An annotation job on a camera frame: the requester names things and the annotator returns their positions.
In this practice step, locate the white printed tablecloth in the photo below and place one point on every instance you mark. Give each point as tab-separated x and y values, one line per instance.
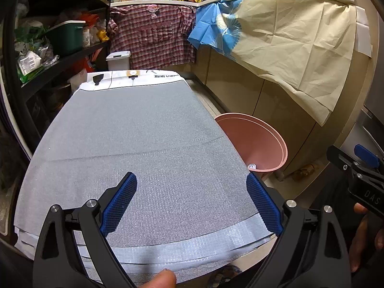
120	79

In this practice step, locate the person's left hand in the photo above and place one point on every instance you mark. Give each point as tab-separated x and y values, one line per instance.
160	280

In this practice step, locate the green vegetable packet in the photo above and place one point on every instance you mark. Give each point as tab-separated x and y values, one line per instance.
28	67

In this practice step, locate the pink plastic bin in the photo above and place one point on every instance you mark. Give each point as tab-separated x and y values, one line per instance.
255	138

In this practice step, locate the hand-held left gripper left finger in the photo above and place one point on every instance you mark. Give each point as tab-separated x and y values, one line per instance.
120	201

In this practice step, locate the cream cloth with blue print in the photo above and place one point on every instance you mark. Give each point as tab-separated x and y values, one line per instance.
294	45

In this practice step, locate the person's right hand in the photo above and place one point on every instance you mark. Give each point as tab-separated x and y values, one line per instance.
369	237

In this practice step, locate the white jar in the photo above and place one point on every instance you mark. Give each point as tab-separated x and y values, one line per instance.
86	37

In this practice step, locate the red plaid shirt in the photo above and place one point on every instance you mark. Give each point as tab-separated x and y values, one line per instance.
153	36

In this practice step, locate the grey textured table mat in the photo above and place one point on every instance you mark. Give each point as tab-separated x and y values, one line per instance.
135	132

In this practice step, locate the white paper sheet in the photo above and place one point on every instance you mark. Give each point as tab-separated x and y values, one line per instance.
363	33

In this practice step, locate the small yellow item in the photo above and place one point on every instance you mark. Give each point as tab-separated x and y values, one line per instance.
103	35

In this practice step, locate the white lidded bin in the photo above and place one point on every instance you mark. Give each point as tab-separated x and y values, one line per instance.
118	61

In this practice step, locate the green storage box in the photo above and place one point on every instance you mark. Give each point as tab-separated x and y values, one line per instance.
64	39

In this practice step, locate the clear plastic bag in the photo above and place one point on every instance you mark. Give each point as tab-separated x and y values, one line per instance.
48	55

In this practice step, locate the brown bottle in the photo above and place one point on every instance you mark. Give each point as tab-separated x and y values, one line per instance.
306	172

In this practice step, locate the red packet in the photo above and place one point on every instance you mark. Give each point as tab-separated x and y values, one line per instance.
85	67

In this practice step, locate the white plastic bag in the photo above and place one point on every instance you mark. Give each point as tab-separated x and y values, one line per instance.
23	3

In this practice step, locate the orange bag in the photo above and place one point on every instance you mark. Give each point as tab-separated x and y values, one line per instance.
88	19

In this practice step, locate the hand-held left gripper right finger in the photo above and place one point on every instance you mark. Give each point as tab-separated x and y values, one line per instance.
264	201

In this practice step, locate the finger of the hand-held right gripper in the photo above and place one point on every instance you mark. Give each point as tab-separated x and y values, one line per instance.
366	154
340	157

